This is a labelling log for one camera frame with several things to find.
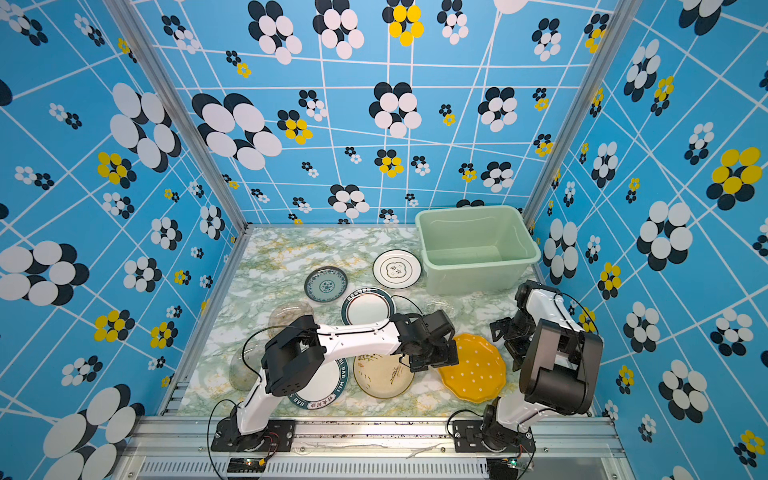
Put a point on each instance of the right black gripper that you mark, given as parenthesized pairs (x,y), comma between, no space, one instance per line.
(518,351)

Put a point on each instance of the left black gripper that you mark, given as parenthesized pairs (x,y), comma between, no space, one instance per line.
(447,358)

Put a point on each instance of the yellow polka dot plate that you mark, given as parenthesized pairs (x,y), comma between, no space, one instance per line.
(480,374)

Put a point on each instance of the green red rim white plate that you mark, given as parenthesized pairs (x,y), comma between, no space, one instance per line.
(367,305)

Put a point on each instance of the light green plastic bin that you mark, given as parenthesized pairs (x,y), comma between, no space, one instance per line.
(474,249)

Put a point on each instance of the green rim HAO SHI plate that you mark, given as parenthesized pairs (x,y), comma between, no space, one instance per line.
(324,388)

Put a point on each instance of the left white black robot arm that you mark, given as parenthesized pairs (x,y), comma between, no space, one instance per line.
(293,356)

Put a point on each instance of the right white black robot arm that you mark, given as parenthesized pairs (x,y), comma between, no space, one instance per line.
(558,364)

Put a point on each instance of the beige bamboo print plate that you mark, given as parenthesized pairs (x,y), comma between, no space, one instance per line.
(382,376)

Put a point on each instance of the white plate cloud emblem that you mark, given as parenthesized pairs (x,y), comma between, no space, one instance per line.
(397,269)

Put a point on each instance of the blue patterned small plate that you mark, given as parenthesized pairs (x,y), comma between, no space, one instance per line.
(326,284)

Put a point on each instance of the right controller board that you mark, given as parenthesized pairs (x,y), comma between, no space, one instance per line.
(502,468)

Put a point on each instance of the controller board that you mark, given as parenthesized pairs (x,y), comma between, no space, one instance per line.
(246,465)
(502,468)

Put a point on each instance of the greenish glass plate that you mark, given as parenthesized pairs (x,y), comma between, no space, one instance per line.
(244,368)

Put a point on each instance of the left controller board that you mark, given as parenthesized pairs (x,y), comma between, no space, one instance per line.
(246,465)

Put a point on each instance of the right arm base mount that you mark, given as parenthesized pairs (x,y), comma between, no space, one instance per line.
(470,436)

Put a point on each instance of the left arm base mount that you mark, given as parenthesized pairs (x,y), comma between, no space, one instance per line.
(276,437)

